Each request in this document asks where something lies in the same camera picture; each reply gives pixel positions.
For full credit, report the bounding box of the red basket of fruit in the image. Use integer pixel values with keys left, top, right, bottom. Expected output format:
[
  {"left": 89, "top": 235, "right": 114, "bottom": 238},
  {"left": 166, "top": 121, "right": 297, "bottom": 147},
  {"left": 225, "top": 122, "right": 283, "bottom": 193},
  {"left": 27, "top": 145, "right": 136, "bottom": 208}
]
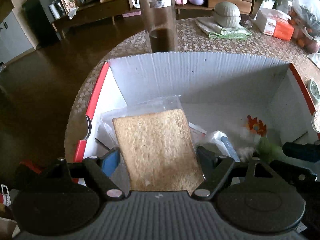
[{"left": 289, "top": 7, "right": 319, "bottom": 54}]

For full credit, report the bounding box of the wooden tv cabinet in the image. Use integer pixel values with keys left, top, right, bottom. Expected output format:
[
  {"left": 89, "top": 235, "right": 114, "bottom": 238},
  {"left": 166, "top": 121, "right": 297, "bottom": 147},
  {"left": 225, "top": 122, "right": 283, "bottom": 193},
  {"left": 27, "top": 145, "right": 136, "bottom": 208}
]
[{"left": 52, "top": 0, "right": 254, "bottom": 36}]

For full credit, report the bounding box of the red cardboard shoe box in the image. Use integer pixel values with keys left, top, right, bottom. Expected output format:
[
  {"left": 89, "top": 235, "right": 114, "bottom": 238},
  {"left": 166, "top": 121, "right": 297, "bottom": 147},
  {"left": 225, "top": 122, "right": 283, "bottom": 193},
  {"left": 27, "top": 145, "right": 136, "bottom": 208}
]
[{"left": 74, "top": 52, "right": 319, "bottom": 163}]

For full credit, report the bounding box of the clear plastic bag pile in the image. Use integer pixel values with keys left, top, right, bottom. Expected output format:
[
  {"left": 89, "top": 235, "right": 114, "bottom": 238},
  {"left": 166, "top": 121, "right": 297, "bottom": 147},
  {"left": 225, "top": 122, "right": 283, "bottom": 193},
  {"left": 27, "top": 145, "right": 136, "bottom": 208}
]
[{"left": 292, "top": 0, "right": 319, "bottom": 21}]

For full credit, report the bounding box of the bagged bread slice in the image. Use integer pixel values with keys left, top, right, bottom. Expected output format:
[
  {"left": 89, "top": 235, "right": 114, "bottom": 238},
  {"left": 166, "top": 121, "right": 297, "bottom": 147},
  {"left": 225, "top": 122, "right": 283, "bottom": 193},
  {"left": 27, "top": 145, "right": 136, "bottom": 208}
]
[{"left": 99, "top": 95, "right": 204, "bottom": 193}]

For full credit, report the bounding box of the grey-green round ceramic pot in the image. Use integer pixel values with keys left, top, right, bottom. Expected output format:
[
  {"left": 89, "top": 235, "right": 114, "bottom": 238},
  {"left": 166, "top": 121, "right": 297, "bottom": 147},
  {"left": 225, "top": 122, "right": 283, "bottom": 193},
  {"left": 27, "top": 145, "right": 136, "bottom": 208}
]
[{"left": 213, "top": 1, "right": 241, "bottom": 28}]

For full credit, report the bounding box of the pink patterned small packet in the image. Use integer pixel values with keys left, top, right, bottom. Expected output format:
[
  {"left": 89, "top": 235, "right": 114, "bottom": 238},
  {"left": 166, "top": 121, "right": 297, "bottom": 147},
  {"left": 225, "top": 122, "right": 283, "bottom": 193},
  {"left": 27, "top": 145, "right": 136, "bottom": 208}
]
[{"left": 189, "top": 122, "right": 207, "bottom": 145}]

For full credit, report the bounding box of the dark side cabinet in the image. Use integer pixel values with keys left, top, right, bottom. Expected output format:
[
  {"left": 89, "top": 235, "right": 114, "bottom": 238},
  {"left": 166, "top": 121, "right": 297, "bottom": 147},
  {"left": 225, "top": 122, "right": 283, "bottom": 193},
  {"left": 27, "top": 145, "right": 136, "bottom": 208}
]
[{"left": 22, "top": 0, "right": 61, "bottom": 47}]

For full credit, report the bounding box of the white router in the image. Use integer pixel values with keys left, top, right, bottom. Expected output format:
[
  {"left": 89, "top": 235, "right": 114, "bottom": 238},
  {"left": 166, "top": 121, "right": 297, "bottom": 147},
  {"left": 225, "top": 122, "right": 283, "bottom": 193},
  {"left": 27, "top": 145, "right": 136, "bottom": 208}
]
[{"left": 128, "top": 0, "right": 140, "bottom": 9}]

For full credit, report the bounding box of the lace tablecloth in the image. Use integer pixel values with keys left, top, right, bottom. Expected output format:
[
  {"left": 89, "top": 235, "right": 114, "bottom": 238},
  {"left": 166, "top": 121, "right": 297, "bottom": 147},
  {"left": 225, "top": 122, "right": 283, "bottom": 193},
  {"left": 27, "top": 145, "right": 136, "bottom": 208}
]
[{"left": 64, "top": 18, "right": 319, "bottom": 162}]

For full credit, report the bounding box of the folded green cloth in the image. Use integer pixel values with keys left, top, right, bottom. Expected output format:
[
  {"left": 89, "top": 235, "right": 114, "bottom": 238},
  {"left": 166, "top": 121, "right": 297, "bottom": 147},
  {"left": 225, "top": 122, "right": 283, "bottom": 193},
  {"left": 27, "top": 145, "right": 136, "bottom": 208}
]
[{"left": 195, "top": 17, "right": 252, "bottom": 40}]

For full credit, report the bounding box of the clear glass jar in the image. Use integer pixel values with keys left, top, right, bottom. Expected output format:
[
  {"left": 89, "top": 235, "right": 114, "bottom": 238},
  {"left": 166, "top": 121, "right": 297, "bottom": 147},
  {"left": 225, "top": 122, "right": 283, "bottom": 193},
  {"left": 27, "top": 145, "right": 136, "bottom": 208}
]
[{"left": 139, "top": 0, "right": 177, "bottom": 53}]

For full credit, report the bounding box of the orange tissue box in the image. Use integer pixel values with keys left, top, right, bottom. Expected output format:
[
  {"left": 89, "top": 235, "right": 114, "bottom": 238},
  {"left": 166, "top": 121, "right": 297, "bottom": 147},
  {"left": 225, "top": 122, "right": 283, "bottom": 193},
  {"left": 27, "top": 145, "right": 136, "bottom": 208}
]
[{"left": 255, "top": 8, "right": 294, "bottom": 41}]

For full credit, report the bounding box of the correction tape dispenser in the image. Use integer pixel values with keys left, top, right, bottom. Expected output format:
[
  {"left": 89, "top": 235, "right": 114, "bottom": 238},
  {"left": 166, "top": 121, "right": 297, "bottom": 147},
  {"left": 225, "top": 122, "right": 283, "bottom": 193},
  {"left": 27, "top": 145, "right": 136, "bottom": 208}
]
[{"left": 308, "top": 79, "right": 320, "bottom": 105}]

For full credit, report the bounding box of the green white tube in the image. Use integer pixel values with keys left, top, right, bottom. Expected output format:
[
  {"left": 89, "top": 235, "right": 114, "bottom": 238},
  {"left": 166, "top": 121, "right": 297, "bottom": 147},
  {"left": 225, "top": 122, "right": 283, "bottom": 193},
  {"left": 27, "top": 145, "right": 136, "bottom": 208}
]
[{"left": 256, "top": 137, "right": 286, "bottom": 164}]

